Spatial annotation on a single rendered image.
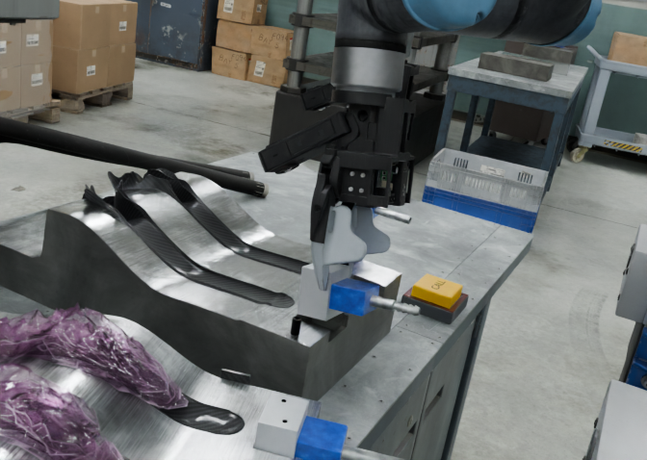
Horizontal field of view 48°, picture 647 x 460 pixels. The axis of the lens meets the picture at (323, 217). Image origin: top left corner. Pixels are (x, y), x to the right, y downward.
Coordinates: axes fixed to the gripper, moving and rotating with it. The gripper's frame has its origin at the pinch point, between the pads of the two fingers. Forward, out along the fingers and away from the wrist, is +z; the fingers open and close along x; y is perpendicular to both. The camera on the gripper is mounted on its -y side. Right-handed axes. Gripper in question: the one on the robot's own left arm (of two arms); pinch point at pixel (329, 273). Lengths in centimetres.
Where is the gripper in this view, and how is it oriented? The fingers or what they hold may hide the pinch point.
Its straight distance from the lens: 81.4
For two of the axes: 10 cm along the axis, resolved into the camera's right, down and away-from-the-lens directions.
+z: -0.9, 9.8, 1.5
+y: 8.9, 1.5, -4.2
